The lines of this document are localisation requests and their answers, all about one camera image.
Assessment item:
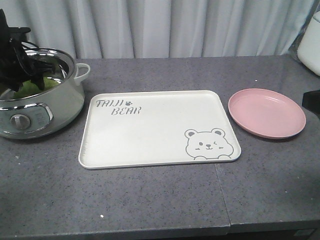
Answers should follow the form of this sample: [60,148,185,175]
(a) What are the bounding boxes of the green lettuce leaf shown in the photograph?
[13,76,62,99]

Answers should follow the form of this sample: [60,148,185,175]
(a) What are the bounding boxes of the cream bear serving tray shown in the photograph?
[78,90,241,169]

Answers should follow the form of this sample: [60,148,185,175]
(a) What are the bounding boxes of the pink round plate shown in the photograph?
[228,88,307,139]

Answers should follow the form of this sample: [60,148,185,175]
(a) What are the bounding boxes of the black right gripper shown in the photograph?
[302,90,320,114]

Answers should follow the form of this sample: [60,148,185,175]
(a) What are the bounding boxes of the pale green electric cooking pot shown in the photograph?
[0,48,91,140]

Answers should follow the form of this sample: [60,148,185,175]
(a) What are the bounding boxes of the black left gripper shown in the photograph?
[0,9,56,92]

